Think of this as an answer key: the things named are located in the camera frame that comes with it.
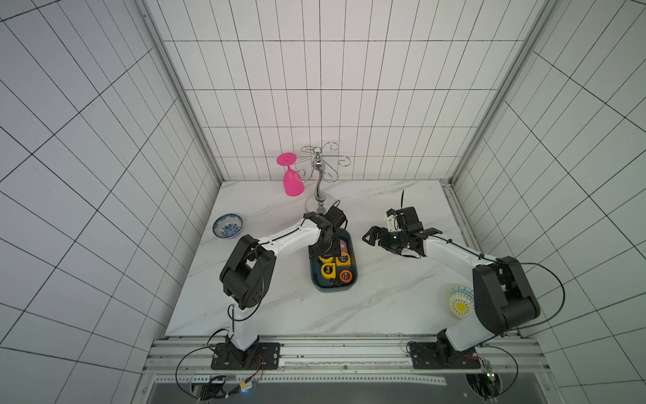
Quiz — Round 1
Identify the yellow patterned plate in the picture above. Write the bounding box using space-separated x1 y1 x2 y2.
446 284 474 320

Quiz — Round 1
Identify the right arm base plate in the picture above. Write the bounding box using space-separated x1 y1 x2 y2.
406 341 481 370

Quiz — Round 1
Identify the blue white ceramic bowl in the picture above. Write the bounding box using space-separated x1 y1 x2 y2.
212 213 244 239

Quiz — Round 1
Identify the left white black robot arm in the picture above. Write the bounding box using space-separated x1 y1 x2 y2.
220 204 358 355

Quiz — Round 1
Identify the teal plastic storage box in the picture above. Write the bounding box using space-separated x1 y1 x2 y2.
310 229 358 293

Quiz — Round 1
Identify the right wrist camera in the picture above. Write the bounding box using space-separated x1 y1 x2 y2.
385 209 400 232

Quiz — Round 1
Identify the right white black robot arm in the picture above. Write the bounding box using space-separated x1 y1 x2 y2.
363 206 540 365

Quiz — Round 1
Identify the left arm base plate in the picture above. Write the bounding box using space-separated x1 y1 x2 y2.
210 341 282 370

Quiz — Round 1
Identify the chrome glass holder stand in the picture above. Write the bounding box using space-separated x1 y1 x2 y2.
296 141 352 215

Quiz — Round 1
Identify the aluminium mounting rail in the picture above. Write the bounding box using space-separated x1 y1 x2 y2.
143 335 549 392

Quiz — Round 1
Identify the orange black tape measure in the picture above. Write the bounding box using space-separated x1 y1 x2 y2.
338 269 353 284

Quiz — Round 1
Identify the pink plastic wine glass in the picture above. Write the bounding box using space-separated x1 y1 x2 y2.
277 153 304 197

